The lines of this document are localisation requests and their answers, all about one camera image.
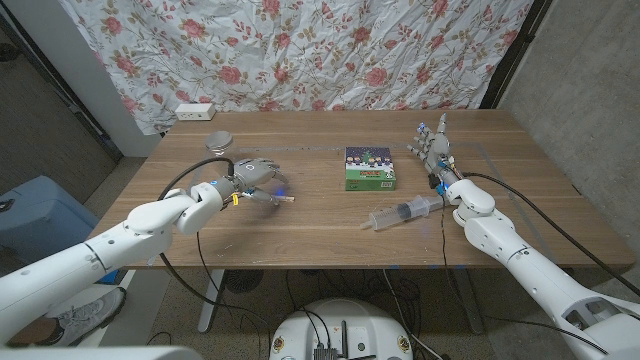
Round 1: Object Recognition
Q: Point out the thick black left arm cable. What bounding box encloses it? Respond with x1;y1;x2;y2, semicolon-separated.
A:
158;157;274;326

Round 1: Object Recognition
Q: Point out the white power strip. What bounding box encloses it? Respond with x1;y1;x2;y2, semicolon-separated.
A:
174;102;217;122

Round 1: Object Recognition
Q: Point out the white table leg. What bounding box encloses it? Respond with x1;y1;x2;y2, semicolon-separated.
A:
198;269;226;334

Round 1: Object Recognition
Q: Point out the black backdrop pole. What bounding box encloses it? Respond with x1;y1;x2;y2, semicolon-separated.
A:
479;0;551;110

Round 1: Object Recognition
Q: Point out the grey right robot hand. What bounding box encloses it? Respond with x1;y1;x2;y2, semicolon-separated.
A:
406;112;464;194

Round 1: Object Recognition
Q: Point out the floral backdrop cloth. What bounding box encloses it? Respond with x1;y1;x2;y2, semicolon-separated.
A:
57;0;535;136

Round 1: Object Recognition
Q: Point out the person's bare leg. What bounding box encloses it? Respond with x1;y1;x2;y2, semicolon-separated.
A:
5;316;57;347

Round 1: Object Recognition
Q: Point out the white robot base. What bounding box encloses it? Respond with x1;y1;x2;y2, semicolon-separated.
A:
269;298;414;360

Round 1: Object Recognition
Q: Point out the clear glass jar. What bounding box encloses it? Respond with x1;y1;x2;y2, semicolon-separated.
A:
204;130;245;166

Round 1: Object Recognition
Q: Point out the green cartoon puzzle box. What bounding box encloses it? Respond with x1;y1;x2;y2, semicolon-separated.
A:
344;146;397;192

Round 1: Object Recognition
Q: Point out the grey sneaker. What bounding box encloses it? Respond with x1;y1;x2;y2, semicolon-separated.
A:
49;286;127;347

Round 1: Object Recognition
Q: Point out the clear plastic syringe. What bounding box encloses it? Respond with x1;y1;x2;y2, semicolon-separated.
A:
359;194;446;232

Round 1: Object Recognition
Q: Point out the black floor fan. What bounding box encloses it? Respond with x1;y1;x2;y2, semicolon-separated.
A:
223;269;265;294

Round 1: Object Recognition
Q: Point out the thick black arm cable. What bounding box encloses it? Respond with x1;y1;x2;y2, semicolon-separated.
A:
460;171;640;297
158;157;274;326

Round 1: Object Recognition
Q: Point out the grey table leg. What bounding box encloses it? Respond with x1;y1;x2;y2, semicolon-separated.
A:
452;269;485;335

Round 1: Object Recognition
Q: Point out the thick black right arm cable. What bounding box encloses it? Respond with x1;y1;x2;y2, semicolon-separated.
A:
460;171;640;297

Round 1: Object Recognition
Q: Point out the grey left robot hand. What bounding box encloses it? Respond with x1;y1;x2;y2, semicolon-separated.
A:
230;158;290;206

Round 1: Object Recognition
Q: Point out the blue storage bin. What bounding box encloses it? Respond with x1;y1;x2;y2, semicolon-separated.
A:
0;174;100;269

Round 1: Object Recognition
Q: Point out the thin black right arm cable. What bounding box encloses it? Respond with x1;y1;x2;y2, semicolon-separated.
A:
439;194;611;356

